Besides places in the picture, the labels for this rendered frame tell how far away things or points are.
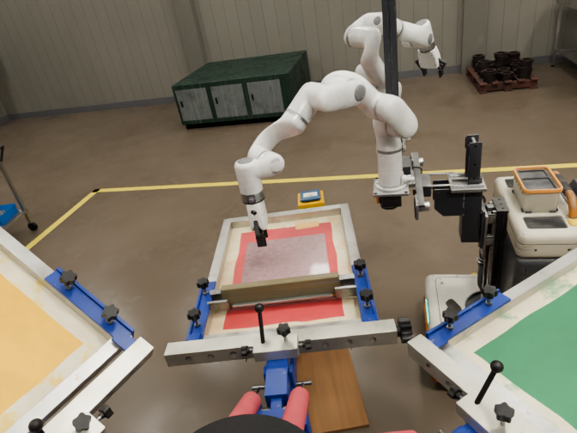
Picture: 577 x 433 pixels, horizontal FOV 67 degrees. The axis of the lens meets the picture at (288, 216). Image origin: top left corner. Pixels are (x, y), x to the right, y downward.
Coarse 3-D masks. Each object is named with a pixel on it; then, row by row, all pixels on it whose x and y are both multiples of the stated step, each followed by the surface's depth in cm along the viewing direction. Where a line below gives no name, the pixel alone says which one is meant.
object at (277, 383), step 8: (272, 360) 122; (280, 360) 121; (288, 360) 124; (272, 368) 119; (280, 368) 119; (288, 368) 121; (272, 376) 117; (280, 376) 116; (288, 376) 119; (272, 384) 115; (280, 384) 114; (288, 384) 117; (264, 392) 113; (272, 392) 113; (280, 392) 112; (288, 392) 115
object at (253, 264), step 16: (240, 240) 195; (272, 240) 191; (240, 256) 184; (256, 256) 182; (272, 256) 180; (240, 272) 174; (256, 272) 172; (272, 272) 171; (224, 320) 151; (240, 320) 150; (256, 320) 149; (272, 320) 148
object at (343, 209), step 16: (320, 208) 202; (336, 208) 199; (224, 224) 202; (240, 224) 204; (352, 224) 185; (224, 240) 191; (352, 240) 175; (224, 256) 183; (352, 256) 166; (352, 272) 161; (208, 320) 148; (352, 320) 137; (208, 336) 141; (224, 336) 140
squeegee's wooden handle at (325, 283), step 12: (312, 276) 148; (324, 276) 147; (336, 276) 146; (228, 288) 150; (240, 288) 149; (252, 288) 149; (264, 288) 149; (276, 288) 149; (288, 288) 149; (300, 288) 149; (312, 288) 148; (324, 288) 148; (228, 300) 151; (240, 300) 151; (252, 300) 151
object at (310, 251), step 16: (320, 224) 196; (288, 240) 189; (304, 240) 187; (320, 240) 185; (288, 256) 179; (304, 256) 177; (320, 256) 175; (336, 256) 174; (288, 272) 169; (304, 272) 168; (320, 272) 166; (288, 304) 153; (304, 304) 152; (320, 304) 151; (336, 304) 150; (288, 320) 146; (304, 320) 145
